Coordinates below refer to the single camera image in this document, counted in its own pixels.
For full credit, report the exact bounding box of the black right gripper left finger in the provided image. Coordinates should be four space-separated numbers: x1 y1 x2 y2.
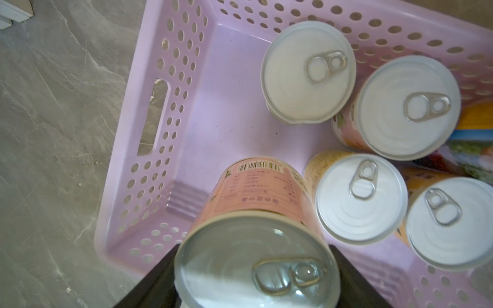
114 245 181 308

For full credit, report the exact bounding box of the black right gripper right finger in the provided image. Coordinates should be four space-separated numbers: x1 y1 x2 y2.
329 245 392 308

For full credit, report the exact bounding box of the yellow can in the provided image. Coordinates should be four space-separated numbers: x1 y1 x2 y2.
302 150 408 245

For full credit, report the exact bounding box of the pink can with pull tab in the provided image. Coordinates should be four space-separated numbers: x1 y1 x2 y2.
174 156 341 307

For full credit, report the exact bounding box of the yellow pineapple can pull tab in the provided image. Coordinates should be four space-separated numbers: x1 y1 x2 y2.
396 166 492 272

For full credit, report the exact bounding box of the blue mixed congee can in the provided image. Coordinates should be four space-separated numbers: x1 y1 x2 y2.
415 98 492 184

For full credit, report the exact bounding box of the green label can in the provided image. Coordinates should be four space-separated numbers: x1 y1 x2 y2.
261 21 357 126

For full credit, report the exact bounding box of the purple perforated plastic basket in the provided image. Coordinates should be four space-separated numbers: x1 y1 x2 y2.
93 0 493 308

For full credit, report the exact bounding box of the artificial flowers white fence pot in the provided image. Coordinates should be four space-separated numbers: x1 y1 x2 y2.
0 0 34 30

